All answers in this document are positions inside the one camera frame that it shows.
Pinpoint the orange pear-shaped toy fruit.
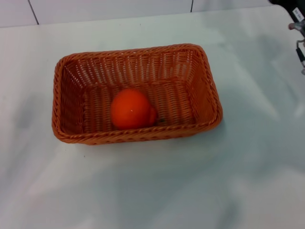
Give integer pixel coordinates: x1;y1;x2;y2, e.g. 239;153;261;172
110;88;165;131

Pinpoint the orange woven plastic basket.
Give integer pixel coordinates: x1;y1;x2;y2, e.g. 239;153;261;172
51;43;224;146

